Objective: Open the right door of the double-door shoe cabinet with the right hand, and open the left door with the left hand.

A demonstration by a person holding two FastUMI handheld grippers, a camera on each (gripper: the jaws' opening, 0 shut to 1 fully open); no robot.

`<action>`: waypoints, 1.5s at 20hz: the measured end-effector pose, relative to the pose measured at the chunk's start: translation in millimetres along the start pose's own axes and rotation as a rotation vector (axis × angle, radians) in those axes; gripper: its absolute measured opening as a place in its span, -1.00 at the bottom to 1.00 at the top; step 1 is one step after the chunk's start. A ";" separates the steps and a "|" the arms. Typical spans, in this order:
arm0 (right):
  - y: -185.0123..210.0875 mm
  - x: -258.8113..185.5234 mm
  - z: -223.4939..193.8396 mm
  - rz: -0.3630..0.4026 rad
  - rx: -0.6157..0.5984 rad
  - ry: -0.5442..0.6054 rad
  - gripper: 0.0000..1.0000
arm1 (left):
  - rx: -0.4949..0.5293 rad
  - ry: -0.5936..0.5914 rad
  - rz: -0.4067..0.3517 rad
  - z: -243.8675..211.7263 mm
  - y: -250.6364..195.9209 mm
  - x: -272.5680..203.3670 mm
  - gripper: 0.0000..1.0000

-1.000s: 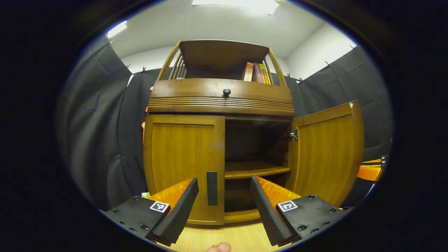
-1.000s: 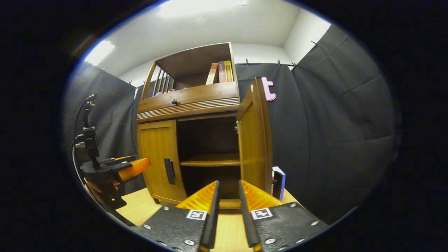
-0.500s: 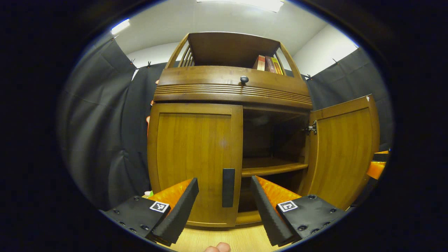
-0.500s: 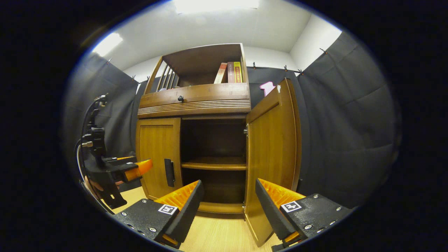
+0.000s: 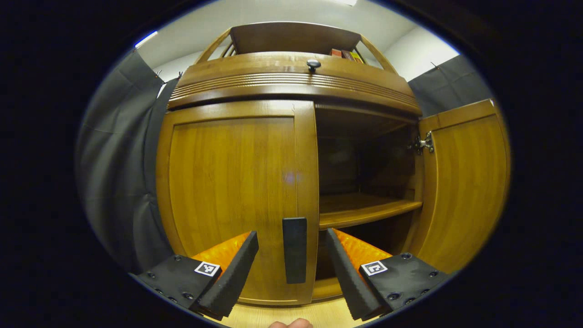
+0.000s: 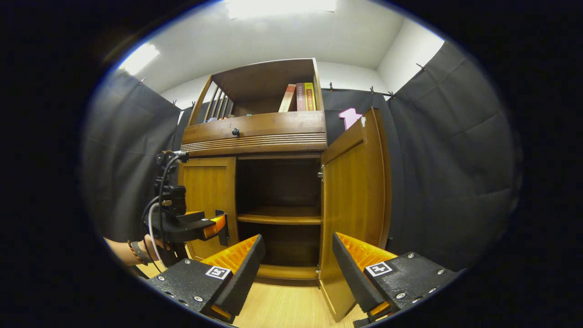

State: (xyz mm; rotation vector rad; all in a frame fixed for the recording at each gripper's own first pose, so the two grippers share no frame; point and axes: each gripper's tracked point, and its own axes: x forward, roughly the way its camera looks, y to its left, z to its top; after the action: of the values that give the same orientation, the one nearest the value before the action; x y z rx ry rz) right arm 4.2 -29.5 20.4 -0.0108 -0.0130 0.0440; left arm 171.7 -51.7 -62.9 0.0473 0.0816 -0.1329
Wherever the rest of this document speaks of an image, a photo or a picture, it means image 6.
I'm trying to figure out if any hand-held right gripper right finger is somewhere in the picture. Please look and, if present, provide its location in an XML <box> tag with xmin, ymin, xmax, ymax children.
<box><xmin>332</xmin><ymin>232</ymin><xmax>458</xmax><ymax>328</ymax></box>

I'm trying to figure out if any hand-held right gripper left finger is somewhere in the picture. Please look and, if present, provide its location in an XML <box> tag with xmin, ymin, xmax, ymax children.
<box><xmin>147</xmin><ymin>234</ymin><xmax>266</xmax><ymax>324</ymax></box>

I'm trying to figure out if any wooden cabinet door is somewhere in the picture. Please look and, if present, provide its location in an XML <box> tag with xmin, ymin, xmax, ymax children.
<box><xmin>317</xmin><ymin>108</ymin><xmax>392</xmax><ymax>323</ymax></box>
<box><xmin>178</xmin><ymin>157</ymin><xmax>240</xmax><ymax>261</ymax></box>

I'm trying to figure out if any wooden double-door shoe cabinet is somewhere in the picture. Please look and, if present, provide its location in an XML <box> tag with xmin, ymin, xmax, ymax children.
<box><xmin>178</xmin><ymin>58</ymin><xmax>328</xmax><ymax>287</ymax></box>

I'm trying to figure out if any wooden inner cabinet shelf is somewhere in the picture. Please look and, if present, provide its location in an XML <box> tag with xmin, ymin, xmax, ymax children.
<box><xmin>237</xmin><ymin>206</ymin><xmax>322</xmax><ymax>225</ymax></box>

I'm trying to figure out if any wooden cabinet drawer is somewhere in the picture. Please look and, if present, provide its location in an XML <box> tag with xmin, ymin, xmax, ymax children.
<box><xmin>182</xmin><ymin>111</ymin><xmax>327</xmax><ymax>158</ymax></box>

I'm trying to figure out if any dark wrist band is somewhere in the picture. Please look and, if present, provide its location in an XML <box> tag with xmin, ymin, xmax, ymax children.
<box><xmin>128</xmin><ymin>241</ymin><xmax>152</xmax><ymax>266</ymax></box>

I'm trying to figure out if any black backdrop cloth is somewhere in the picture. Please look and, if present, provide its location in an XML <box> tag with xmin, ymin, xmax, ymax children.
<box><xmin>82</xmin><ymin>41</ymin><xmax>522</xmax><ymax>272</ymax></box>

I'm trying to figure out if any cream and brown book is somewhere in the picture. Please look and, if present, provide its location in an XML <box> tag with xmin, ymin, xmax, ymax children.
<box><xmin>279</xmin><ymin>84</ymin><xmax>297</xmax><ymax>113</ymax></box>

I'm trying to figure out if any small ceiling light panel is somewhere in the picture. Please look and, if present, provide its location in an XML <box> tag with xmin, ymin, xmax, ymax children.
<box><xmin>118</xmin><ymin>43</ymin><xmax>160</xmax><ymax>76</ymax></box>

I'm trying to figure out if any large ceiling light panel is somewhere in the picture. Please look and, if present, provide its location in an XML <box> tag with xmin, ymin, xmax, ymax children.
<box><xmin>225</xmin><ymin>0</ymin><xmax>338</xmax><ymax>20</ymax></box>

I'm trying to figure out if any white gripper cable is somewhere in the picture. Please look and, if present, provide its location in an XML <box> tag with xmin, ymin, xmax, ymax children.
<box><xmin>148</xmin><ymin>203</ymin><xmax>164</xmax><ymax>270</ymax></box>

